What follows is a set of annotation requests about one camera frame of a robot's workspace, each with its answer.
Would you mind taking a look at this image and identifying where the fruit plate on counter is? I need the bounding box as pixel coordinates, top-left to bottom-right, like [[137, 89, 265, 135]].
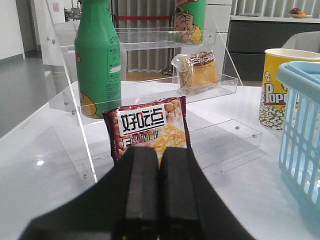
[[288, 7, 312, 19]]

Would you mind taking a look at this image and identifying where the maroon almond biscuit packet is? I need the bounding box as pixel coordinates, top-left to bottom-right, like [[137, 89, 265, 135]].
[[102, 96, 191, 163]]

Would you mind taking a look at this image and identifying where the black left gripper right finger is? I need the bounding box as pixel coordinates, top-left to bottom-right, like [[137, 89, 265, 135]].
[[159, 147, 206, 240]]

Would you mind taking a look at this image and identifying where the light blue plastic basket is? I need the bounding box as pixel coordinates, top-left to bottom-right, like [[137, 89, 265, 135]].
[[276, 61, 320, 239]]

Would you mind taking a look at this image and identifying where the green cartoon snack canister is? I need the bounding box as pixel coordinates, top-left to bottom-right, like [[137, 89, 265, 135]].
[[174, 0, 206, 44]]

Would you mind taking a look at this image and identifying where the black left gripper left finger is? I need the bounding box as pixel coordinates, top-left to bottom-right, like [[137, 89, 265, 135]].
[[113, 147, 159, 240]]

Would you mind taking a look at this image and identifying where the dark counter cabinet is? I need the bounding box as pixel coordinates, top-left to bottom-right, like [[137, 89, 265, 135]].
[[227, 16, 320, 82]]

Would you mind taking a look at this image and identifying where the clear acrylic display shelf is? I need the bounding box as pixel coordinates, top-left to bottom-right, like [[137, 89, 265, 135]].
[[45, 2, 262, 185]]

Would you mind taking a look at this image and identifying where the green drink bottle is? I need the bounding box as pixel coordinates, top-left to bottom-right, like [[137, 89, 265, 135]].
[[74, 0, 122, 119]]

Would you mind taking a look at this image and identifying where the grey sofa chair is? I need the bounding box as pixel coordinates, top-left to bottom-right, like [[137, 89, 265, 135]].
[[282, 31, 320, 53]]

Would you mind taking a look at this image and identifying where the bread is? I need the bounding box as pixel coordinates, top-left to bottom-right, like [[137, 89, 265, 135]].
[[171, 50, 220, 96]]

